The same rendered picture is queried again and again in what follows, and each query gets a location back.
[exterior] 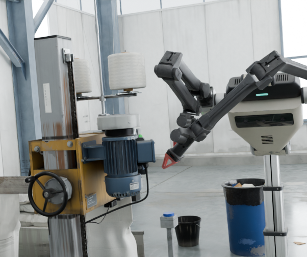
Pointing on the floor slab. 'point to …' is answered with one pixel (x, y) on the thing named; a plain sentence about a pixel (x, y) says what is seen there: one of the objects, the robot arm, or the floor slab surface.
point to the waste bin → (245, 216)
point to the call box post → (170, 242)
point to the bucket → (188, 230)
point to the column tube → (53, 134)
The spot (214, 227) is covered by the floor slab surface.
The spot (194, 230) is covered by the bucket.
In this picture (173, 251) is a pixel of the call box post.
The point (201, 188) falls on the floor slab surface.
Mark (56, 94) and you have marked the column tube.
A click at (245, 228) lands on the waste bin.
